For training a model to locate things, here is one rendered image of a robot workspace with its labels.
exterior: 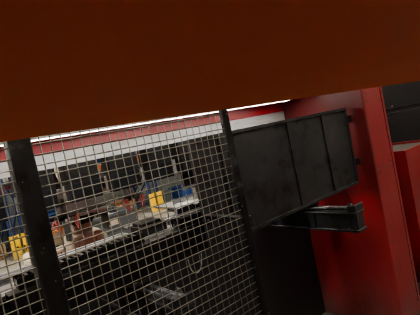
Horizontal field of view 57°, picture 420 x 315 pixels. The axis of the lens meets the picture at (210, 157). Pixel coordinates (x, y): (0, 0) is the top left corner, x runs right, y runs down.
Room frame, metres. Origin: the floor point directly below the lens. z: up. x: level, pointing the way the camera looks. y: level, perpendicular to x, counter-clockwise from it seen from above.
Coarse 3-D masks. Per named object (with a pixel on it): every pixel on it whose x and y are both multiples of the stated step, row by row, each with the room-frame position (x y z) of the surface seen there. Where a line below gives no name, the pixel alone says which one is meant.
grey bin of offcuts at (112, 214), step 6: (108, 210) 4.96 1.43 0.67; (114, 210) 4.99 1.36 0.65; (120, 210) 4.88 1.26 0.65; (126, 210) 4.50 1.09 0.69; (132, 210) 4.57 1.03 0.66; (114, 216) 4.40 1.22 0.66; (120, 216) 4.45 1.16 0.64; (126, 216) 4.50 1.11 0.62; (132, 216) 4.56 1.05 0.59; (96, 222) 4.24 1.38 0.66; (114, 222) 4.39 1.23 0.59; (120, 222) 4.44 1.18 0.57; (126, 222) 4.49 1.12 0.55; (102, 228) 4.28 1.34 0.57; (114, 228) 4.38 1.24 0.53; (108, 234) 4.32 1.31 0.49; (114, 234) 4.37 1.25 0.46
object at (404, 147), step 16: (400, 144) 2.88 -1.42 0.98; (416, 144) 2.69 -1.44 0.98; (400, 160) 2.43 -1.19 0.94; (416, 160) 2.48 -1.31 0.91; (400, 176) 2.45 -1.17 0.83; (416, 176) 2.46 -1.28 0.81; (416, 192) 2.43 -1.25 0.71; (416, 208) 2.41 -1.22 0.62; (416, 224) 2.41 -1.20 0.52; (416, 240) 2.43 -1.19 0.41; (416, 256) 2.44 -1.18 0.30; (416, 272) 2.45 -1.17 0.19
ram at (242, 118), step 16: (240, 112) 2.33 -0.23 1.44; (256, 112) 2.42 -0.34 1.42; (272, 112) 2.52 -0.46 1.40; (144, 128) 1.91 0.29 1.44; (160, 128) 1.97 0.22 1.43; (176, 128) 2.03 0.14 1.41; (208, 128) 2.16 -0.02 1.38; (240, 128) 2.32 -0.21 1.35; (48, 144) 1.62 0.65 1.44; (64, 144) 1.66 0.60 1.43; (80, 144) 1.70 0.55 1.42; (96, 144) 1.74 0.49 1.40; (112, 144) 1.79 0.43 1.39; (0, 160) 1.50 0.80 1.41; (48, 160) 1.61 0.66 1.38; (80, 160) 1.69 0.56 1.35; (0, 176) 1.49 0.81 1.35
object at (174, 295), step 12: (132, 288) 1.37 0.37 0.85; (144, 288) 1.32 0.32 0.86; (156, 288) 1.31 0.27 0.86; (120, 300) 1.47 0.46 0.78; (132, 300) 1.38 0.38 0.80; (144, 300) 1.29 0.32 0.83; (168, 300) 1.16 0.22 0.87; (180, 300) 1.15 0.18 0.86; (144, 312) 1.33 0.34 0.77; (156, 312) 1.26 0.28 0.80; (168, 312) 1.19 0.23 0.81; (180, 312) 1.14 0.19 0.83; (192, 312) 1.17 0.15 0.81
